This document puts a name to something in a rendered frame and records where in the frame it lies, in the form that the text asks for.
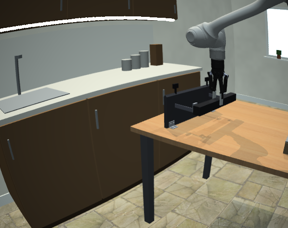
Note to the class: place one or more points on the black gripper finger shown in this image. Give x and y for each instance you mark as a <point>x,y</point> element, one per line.
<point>212,83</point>
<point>223,86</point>

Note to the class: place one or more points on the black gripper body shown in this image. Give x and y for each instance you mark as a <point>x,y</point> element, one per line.
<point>218,67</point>

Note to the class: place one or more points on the black panel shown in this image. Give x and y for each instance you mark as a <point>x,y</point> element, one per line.
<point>185,98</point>

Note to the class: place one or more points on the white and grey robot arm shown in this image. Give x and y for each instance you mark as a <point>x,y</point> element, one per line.
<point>212,35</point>

